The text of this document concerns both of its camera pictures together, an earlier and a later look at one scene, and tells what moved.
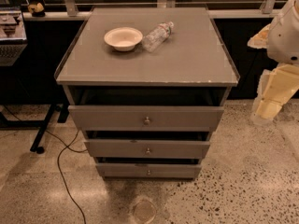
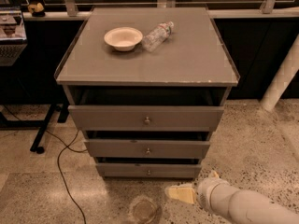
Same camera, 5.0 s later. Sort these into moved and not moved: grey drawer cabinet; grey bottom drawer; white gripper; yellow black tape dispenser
Moved: white gripper
Not moved: grey drawer cabinet; yellow black tape dispenser; grey bottom drawer
